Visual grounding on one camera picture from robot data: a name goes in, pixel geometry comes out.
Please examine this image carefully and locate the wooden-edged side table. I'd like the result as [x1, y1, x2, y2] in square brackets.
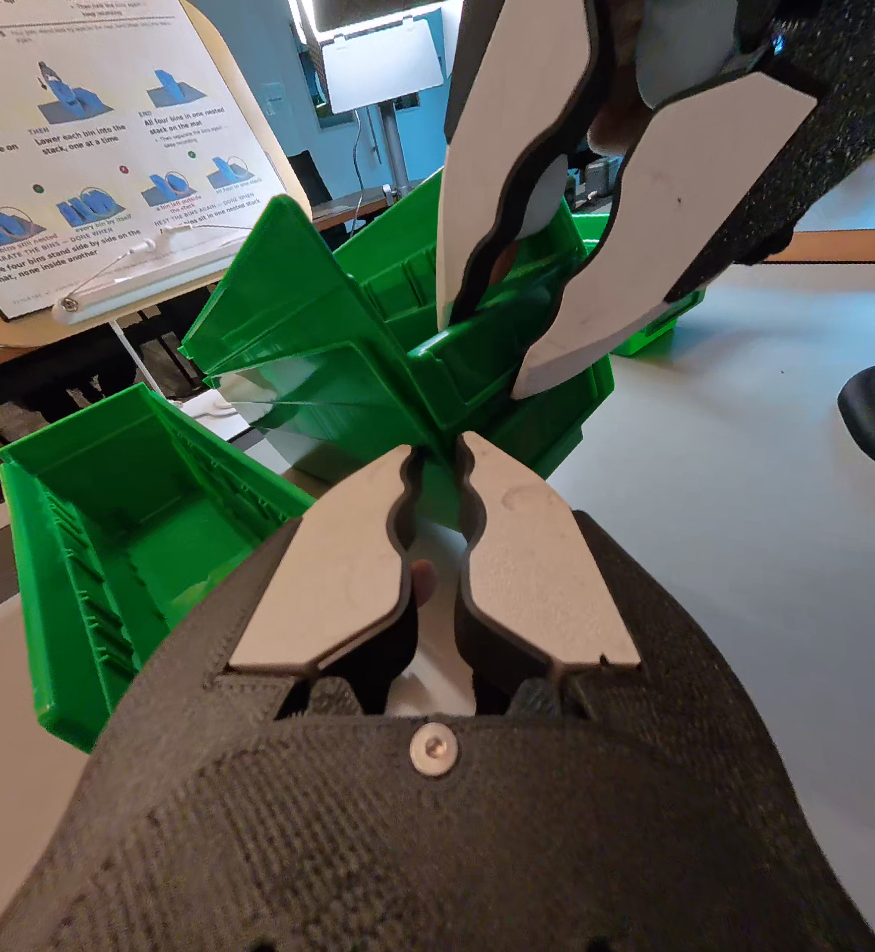
[761, 145, 875, 266]

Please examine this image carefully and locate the white light panel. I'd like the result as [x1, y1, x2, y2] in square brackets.
[320, 16, 447, 118]

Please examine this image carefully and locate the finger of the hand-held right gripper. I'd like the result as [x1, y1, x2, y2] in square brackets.
[436, 0, 604, 333]
[510, 70, 819, 403]

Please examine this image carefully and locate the wooden clipboard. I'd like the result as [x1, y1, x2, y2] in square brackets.
[0, 0, 313, 349]

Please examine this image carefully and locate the long wooden table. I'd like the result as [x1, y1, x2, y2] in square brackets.
[311, 189, 397, 233]

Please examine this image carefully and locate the light grey desk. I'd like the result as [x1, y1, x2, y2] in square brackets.
[0, 262, 875, 952]

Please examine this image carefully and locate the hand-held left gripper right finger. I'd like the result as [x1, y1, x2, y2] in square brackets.
[454, 430, 643, 676]

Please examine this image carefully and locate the metal stand pole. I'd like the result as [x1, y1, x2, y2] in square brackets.
[367, 104, 414, 205]

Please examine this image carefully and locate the green plastic bin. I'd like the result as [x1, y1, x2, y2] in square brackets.
[179, 193, 558, 462]
[203, 167, 619, 533]
[0, 381, 318, 754]
[611, 289, 708, 359]

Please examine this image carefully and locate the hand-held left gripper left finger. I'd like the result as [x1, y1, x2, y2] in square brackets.
[228, 445, 422, 679]

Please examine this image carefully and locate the printed instruction sheet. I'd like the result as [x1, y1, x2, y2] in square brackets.
[0, 0, 291, 322]

